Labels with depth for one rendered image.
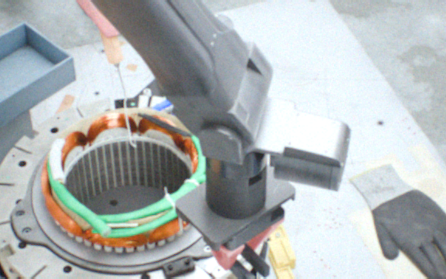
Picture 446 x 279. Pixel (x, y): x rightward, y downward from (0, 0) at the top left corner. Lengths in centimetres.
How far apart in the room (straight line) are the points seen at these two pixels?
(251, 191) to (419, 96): 201
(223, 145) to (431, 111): 207
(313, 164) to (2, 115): 60
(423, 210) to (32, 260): 67
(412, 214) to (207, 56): 85
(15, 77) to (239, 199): 59
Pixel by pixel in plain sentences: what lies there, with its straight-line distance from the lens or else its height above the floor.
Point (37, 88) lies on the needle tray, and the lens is 139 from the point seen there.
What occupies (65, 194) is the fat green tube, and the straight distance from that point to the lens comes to 112.
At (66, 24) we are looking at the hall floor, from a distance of 312.
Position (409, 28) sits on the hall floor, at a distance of 313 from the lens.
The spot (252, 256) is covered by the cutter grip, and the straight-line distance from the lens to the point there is 103.
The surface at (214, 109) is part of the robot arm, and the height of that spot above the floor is 144.
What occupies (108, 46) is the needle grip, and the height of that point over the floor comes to 131.
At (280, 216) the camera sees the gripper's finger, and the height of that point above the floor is 124.
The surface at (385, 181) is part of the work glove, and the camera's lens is 162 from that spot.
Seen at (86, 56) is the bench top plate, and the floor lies 78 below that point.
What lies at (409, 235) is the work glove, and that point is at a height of 80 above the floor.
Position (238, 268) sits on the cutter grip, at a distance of 102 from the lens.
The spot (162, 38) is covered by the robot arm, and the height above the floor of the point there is 152.
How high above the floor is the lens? 200
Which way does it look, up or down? 47 degrees down
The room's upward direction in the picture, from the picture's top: 1 degrees clockwise
